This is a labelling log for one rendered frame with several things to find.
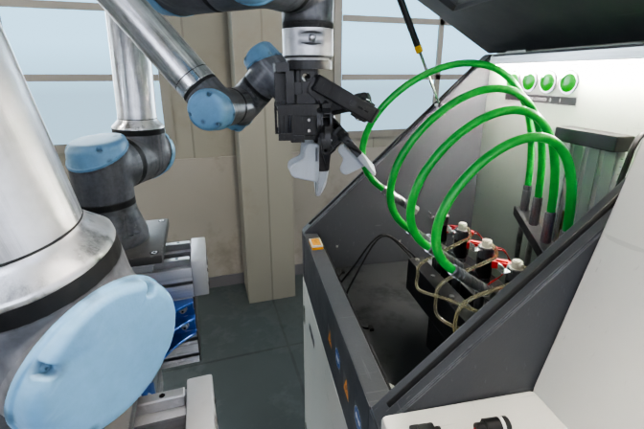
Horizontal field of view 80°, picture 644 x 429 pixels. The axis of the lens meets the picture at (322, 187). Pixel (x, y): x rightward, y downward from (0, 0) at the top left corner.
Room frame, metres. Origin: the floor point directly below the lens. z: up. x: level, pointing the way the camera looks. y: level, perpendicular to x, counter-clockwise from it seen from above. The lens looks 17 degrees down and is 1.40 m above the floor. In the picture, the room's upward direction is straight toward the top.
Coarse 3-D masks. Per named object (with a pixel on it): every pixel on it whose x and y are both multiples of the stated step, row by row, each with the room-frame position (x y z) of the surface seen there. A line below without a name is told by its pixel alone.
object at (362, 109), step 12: (324, 84) 0.58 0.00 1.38; (336, 84) 0.59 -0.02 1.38; (324, 96) 0.58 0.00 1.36; (336, 96) 0.59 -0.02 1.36; (348, 96) 0.59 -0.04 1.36; (348, 108) 0.59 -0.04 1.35; (360, 108) 0.60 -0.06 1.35; (372, 108) 0.60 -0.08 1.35; (360, 120) 0.61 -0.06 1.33; (372, 120) 0.60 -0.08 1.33
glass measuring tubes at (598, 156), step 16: (560, 128) 0.81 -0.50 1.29; (576, 128) 0.78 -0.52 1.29; (576, 144) 0.76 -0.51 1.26; (592, 144) 0.72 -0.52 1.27; (608, 144) 0.69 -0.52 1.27; (624, 144) 0.68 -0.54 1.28; (560, 160) 0.80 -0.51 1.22; (576, 160) 0.76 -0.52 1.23; (592, 160) 0.73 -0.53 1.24; (608, 160) 0.70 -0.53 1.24; (624, 160) 0.69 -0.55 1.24; (560, 176) 0.80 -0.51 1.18; (576, 176) 0.76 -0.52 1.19; (592, 176) 0.73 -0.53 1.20; (608, 176) 0.69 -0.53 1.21; (560, 192) 0.80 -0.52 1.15; (592, 192) 0.73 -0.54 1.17; (608, 192) 0.69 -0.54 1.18; (560, 208) 0.80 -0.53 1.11; (576, 208) 0.76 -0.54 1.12; (560, 224) 0.77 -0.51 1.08
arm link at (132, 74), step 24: (120, 48) 0.88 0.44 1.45; (120, 72) 0.88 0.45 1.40; (144, 72) 0.90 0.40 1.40; (120, 96) 0.89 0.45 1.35; (144, 96) 0.90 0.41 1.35; (120, 120) 0.89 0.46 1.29; (144, 120) 0.89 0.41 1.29; (144, 144) 0.88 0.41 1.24; (168, 144) 0.95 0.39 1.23; (168, 168) 0.95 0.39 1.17
